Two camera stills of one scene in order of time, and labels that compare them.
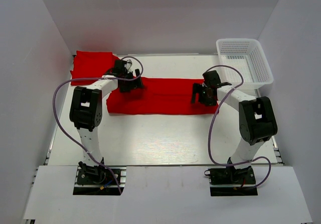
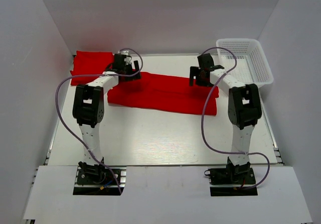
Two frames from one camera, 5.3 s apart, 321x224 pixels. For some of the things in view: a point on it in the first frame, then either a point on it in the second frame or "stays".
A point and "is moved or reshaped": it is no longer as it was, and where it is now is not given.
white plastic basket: (248, 55) stays
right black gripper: (198, 88) to (194, 72)
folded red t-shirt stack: (91, 64) stays
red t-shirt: (160, 96) is moved or reshaped
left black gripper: (136, 84) to (136, 77)
